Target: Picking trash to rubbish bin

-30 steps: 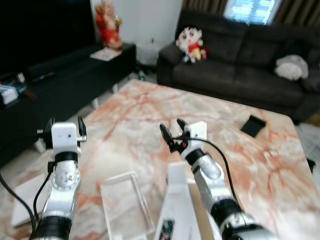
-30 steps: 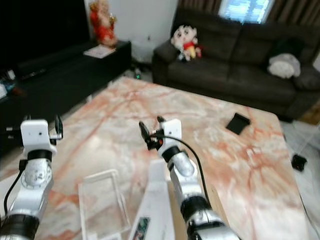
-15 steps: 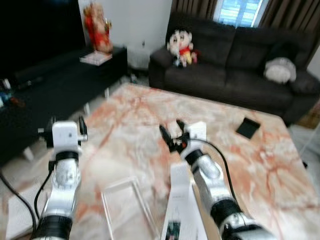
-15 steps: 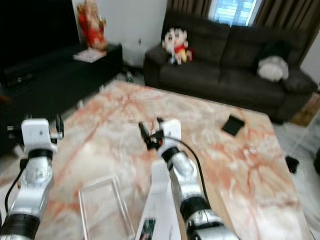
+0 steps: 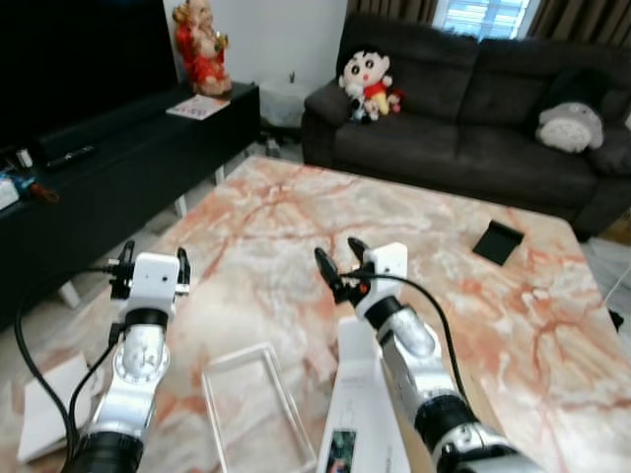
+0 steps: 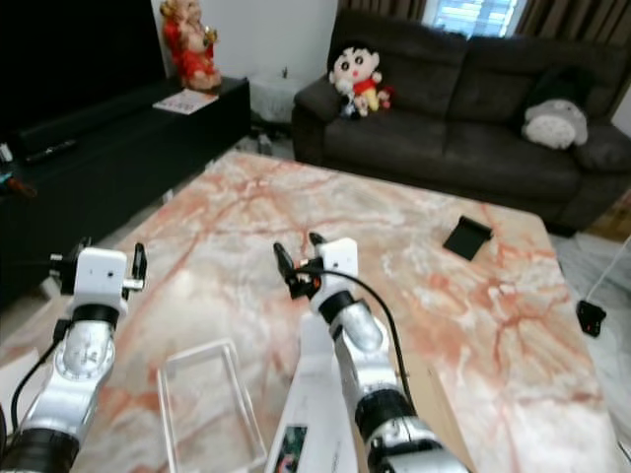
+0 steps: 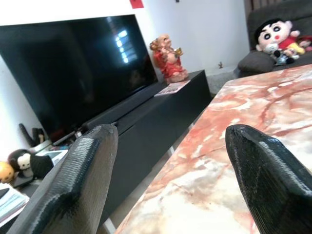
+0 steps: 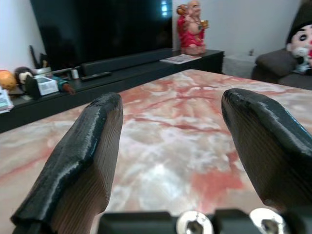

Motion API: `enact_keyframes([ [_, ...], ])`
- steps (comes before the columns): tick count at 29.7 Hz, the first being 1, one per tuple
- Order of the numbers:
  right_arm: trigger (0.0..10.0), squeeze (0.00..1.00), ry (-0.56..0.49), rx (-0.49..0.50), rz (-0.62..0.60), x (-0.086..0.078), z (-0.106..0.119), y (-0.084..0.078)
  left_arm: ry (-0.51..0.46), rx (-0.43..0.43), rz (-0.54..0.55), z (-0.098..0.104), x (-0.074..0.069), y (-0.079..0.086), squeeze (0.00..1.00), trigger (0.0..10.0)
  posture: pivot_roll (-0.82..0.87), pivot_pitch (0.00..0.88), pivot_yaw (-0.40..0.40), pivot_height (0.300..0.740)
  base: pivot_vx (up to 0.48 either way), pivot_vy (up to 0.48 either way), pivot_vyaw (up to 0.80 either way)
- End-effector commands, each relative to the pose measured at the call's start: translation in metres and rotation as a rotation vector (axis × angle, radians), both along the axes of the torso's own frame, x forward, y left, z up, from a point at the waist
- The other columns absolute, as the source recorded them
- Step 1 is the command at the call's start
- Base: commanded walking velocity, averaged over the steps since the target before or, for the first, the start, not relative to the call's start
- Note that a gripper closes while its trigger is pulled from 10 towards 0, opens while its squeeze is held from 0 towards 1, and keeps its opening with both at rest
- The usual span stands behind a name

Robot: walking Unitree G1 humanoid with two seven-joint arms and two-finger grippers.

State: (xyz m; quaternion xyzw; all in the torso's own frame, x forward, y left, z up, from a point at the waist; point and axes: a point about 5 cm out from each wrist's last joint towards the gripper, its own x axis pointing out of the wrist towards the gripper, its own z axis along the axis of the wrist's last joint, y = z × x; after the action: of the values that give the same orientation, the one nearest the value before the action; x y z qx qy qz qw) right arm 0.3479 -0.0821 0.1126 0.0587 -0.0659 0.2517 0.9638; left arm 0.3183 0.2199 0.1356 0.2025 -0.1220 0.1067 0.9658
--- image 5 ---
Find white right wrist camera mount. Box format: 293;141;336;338
366;242;410;303

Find brown curtain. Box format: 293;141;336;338
526;0;631;47
346;0;441;27

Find dark grey fabric sofa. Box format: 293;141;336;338
301;12;631;238

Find white paper sheet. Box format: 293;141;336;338
16;352;96;465

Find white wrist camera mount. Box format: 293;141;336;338
366;242;410;303
130;252;182;312

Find black television screen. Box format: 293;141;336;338
0;0;179;151

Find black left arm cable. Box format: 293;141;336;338
11;263;125;466

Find clear acrylic tray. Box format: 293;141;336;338
201;341;319;473

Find red gold figurine statue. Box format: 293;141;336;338
171;0;235;99

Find black remote control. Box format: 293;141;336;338
43;144;99;169

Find black television console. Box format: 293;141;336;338
0;82;262;332

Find white pink booklet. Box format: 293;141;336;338
166;95;232;122

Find white printed box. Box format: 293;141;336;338
315;315;411;473

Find grey round plush toy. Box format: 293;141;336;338
534;69;613;155

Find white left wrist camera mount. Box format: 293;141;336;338
130;252;182;312

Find bright window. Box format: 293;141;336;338
433;0;539;41

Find cartoon boy plush doll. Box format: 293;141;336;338
338;46;404;125

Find white lace covered side table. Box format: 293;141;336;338
257;78;316;132

